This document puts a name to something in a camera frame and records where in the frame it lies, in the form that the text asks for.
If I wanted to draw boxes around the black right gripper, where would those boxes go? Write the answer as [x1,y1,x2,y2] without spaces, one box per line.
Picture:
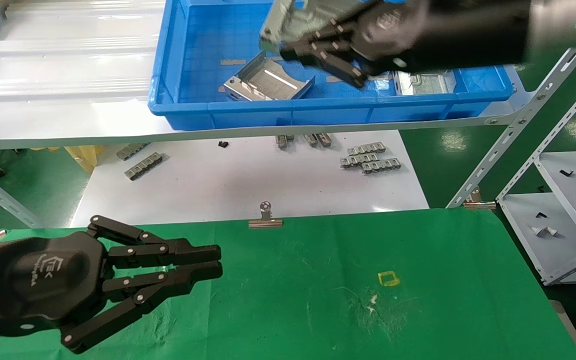
[280,0,437,90]

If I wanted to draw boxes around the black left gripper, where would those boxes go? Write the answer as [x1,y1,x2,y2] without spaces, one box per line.
[0,215,224,355]

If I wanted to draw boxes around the curved-edge sheet metal bracket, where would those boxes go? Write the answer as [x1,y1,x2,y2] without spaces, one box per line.
[259,0,369,53]

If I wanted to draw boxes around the large blue plastic bin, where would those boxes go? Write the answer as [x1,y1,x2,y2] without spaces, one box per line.
[147,0,515,132]

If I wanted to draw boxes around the silver binder clip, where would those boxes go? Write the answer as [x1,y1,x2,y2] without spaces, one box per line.
[248,201,284,230]
[462,186,497,210]

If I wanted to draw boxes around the yellow plastic bag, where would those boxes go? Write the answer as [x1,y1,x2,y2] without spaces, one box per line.
[63,145,105,176]

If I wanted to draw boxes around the green table cloth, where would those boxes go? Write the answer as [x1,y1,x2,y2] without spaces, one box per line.
[0,207,576,360]

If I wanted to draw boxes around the white slotted metal rack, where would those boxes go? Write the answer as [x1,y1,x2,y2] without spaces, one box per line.
[447,45,576,287]

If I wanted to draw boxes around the sheet metal bracket part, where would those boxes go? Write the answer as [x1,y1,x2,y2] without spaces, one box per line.
[223,50,315,102]
[393,70,457,97]

